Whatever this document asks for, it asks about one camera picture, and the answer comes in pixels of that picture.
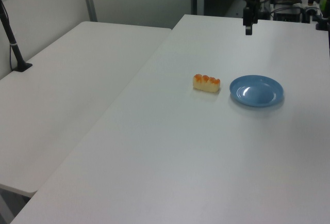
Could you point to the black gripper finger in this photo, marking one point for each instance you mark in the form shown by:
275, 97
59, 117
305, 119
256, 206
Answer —
248, 21
255, 15

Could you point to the blue round plate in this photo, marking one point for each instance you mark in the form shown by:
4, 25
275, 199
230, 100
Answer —
256, 90

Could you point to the bread loaf with orange crust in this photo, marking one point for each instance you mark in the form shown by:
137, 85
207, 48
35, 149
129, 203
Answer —
206, 83

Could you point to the black computer case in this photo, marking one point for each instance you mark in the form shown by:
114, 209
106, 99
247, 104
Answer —
287, 15

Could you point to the black table clamp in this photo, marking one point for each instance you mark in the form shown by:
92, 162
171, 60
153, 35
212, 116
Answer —
322, 24

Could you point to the green object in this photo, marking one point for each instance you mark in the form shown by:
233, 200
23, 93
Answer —
325, 0

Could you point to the black camera stand pole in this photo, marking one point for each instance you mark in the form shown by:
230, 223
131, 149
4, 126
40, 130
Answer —
11, 42

